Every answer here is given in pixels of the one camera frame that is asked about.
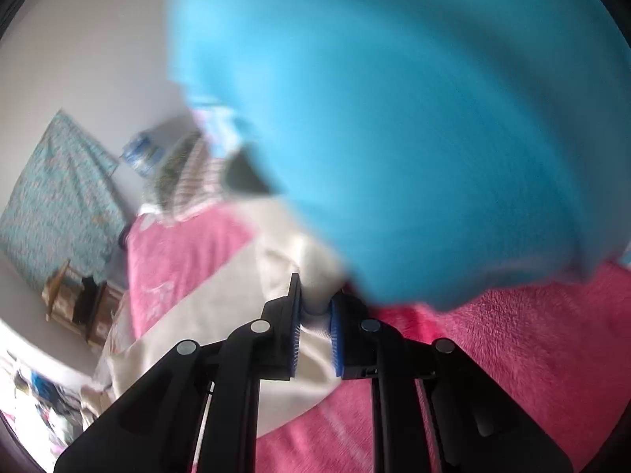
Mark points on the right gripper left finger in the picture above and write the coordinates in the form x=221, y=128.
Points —
x=197, y=408

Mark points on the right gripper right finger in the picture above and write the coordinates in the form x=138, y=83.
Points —
x=434, y=409

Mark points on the beige hooded sweatshirt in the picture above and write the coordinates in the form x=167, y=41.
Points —
x=202, y=278

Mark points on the blue fleece garment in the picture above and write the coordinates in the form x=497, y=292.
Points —
x=440, y=148

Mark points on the pink fleece blanket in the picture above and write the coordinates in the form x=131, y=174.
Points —
x=562, y=351

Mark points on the black bag on chair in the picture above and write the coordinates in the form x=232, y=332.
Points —
x=85, y=301

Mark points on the wooden chair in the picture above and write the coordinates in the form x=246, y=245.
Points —
x=60, y=293

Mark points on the blue water jug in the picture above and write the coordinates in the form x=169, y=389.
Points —
x=143, y=153

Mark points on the teal floral wall cloth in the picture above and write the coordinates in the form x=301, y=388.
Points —
x=64, y=207

